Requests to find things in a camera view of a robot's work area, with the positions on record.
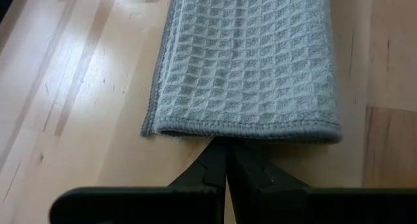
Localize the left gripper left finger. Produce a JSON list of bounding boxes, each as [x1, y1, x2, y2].
[[48, 139, 227, 224]]

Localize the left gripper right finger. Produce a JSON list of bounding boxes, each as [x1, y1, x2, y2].
[[227, 141, 417, 224]]

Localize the grey microfiber towel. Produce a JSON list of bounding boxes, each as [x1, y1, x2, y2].
[[140, 0, 342, 144]]

